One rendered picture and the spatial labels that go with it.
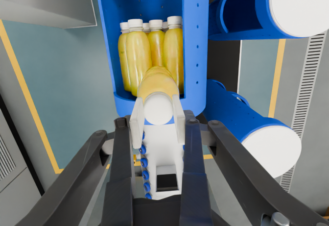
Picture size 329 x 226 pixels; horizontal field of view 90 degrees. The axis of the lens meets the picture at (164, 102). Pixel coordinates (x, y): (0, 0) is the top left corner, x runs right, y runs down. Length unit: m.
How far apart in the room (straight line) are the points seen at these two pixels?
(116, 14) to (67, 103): 1.45
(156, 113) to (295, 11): 0.59
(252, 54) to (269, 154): 1.17
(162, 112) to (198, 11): 0.27
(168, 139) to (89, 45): 1.21
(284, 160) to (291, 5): 0.60
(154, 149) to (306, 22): 0.75
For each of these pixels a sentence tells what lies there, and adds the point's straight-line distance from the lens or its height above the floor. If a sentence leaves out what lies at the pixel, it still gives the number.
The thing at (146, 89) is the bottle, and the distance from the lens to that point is 0.24.
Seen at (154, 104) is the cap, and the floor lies 1.41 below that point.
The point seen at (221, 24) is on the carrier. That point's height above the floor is 0.61.
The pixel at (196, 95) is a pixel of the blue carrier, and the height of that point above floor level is 1.20.
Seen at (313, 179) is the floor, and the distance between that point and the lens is 3.07.
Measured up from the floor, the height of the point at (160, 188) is 1.08.
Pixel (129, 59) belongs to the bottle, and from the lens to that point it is 0.47.
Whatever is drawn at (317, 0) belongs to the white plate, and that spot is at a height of 1.04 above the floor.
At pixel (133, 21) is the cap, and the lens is 0.48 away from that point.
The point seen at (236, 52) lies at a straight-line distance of 1.60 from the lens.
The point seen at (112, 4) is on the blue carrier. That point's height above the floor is 1.04.
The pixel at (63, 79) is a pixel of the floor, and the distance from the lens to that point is 1.87.
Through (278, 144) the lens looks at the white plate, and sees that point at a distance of 0.85.
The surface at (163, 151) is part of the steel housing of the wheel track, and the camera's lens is 0.84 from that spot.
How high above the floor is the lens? 1.60
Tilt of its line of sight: 70 degrees down
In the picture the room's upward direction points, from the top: 174 degrees clockwise
